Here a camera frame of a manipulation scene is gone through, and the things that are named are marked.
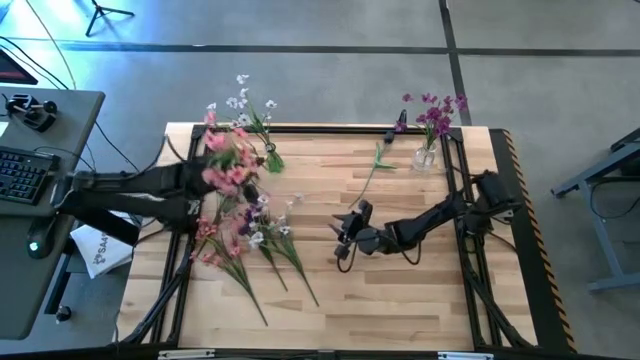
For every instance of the white artificial flower bunch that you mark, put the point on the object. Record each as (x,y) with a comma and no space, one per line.
(243,119)

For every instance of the grey side desk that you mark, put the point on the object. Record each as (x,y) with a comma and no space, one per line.
(30,280)

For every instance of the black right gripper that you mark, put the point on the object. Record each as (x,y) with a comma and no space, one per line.
(370,240)

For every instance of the black keyboard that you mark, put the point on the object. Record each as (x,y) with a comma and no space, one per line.
(22,175)

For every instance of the loose green leaf stem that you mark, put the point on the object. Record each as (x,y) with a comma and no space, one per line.
(375,167)

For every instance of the white printed bag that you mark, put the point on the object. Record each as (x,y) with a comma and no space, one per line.
(102,252)

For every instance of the black desk clamp gadget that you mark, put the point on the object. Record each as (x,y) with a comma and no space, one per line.
(32,114)

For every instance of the pale violet flower bunch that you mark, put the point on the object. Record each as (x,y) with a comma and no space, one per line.
(270,255)
(295,260)

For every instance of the black yellow hazard strip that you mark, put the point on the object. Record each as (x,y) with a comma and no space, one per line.
(537,240)

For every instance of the black computer mouse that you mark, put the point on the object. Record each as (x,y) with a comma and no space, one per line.
(40,239)

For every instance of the green glass vase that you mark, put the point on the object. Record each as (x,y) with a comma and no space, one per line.
(275,162)

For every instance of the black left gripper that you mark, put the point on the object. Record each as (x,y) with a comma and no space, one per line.
(199,177)

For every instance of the black aluminium table frame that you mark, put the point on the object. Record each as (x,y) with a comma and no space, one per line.
(325,129)

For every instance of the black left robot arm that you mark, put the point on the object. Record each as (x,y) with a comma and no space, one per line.
(125,182)

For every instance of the black round knob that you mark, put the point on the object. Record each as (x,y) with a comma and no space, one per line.
(389,136)

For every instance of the black tripod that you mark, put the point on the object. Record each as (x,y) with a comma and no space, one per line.
(100,12)

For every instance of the clear glass vase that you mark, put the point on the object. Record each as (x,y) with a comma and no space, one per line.
(424,159)

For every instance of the grey metal stand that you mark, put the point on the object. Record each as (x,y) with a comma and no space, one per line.
(602,235)

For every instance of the magenta artificial flower bunch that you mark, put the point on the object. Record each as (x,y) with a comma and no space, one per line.
(435,117)

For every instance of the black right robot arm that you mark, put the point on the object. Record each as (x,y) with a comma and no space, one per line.
(430,217)

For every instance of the pink artificial flower bunch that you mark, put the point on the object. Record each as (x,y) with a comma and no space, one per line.
(217,141)
(235,265)

